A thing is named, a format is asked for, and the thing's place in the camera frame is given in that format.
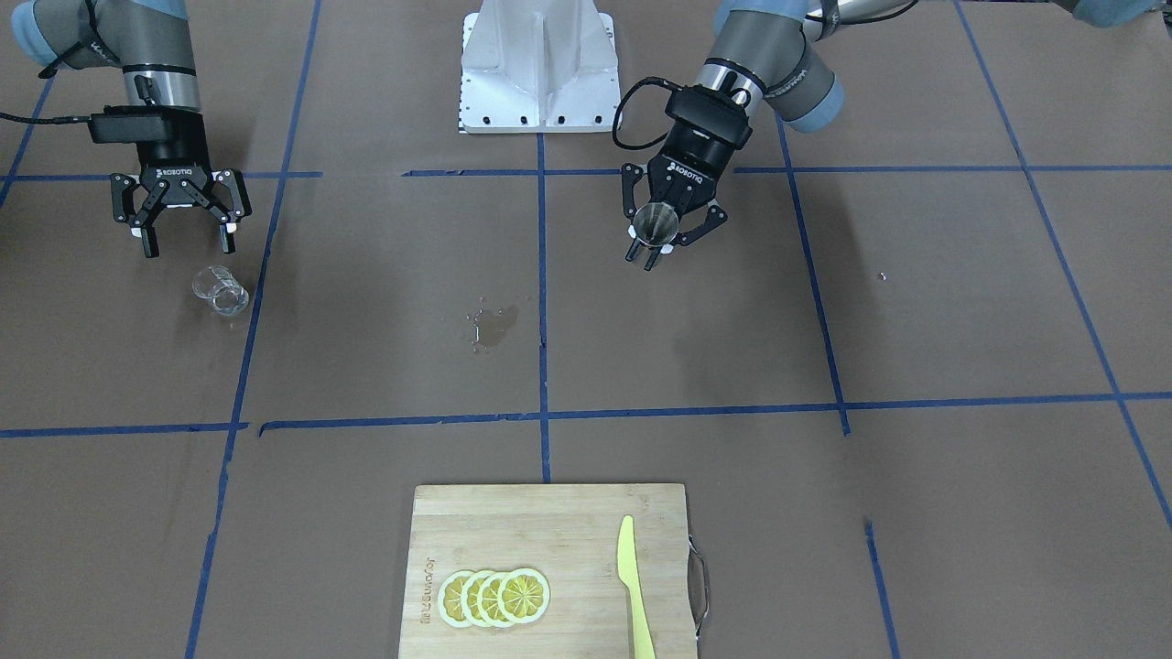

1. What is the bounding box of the yellow plastic knife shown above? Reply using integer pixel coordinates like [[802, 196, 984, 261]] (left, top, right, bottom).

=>
[[616, 514, 657, 658]]

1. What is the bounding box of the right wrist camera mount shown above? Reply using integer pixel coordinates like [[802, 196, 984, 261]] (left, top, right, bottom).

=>
[[88, 107, 172, 145]]

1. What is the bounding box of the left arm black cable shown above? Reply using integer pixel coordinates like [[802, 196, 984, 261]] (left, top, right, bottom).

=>
[[612, 77, 683, 152]]

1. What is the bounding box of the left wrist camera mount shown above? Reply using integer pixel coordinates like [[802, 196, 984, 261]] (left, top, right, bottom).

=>
[[665, 86, 752, 149]]

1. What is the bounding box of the white camera stand pillar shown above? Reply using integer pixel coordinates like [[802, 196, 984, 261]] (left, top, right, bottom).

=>
[[458, 1, 621, 135]]

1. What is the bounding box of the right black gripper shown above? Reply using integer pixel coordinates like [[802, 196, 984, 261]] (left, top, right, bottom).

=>
[[110, 108, 252, 258]]

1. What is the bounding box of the steel jigger shaker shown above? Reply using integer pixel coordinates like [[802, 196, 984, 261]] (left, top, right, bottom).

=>
[[631, 201, 679, 249]]

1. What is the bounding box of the lemon slice four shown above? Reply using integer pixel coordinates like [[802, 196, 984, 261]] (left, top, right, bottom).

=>
[[440, 570, 473, 629]]

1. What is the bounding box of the lemon slice one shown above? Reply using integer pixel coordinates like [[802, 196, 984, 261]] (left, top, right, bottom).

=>
[[497, 568, 551, 624]]

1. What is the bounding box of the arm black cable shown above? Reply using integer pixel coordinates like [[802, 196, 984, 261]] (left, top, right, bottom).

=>
[[612, 77, 683, 152], [0, 0, 102, 124]]

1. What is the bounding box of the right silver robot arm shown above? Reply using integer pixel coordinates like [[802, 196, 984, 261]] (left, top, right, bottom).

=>
[[11, 1, 252, 258]]

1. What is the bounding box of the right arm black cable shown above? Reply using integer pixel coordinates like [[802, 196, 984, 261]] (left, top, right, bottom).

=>
[[0, 0, 102, 124]]

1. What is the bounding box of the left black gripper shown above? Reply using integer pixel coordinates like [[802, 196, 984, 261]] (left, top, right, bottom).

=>
[[620, 116, 752, 271]]

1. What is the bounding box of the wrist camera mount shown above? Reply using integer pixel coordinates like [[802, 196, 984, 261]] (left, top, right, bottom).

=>
[[88, 107, 172, 145], [665, 86, 752, 149]]

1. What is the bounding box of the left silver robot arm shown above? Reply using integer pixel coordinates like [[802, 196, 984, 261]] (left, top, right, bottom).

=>
[[614, 1, 1168, 269]]

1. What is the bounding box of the bamboo cutting board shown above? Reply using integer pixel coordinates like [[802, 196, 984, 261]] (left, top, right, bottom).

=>
[[397, 483, 699, 658]]

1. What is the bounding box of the lemon slice two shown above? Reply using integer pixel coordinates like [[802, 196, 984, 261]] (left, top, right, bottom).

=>
[[473, 572, 515, 629]]

